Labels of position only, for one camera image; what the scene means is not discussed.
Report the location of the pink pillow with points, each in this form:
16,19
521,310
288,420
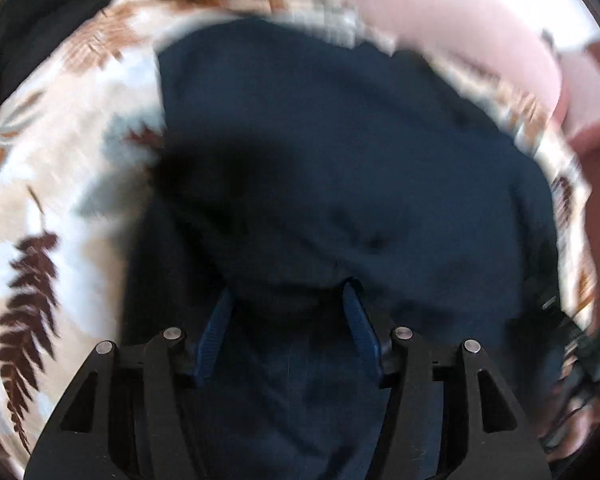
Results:
460,15

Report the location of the dark navy garment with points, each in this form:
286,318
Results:
330,160

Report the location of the black cloth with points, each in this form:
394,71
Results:
45,5

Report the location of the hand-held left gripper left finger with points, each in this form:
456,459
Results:
214,336

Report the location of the leaf print blanket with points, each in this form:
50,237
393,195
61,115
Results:
55,200

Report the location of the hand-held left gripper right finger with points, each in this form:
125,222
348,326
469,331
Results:
359,321

